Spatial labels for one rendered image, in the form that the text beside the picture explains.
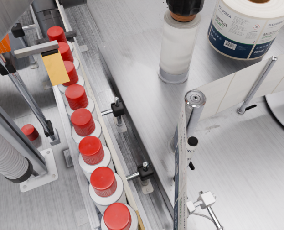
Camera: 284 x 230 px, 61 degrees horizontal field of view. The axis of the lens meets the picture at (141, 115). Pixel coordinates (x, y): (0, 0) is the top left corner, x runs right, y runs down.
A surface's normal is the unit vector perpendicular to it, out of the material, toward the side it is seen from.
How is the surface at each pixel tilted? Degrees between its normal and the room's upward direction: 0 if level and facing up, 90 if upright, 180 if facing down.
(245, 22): 90
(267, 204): 0
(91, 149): 2
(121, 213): 3
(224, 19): 90
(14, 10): 90
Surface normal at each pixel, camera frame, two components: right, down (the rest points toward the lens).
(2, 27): 0.98, 0.18
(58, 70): 0.33, 0.37
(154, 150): 0.01, -0.54
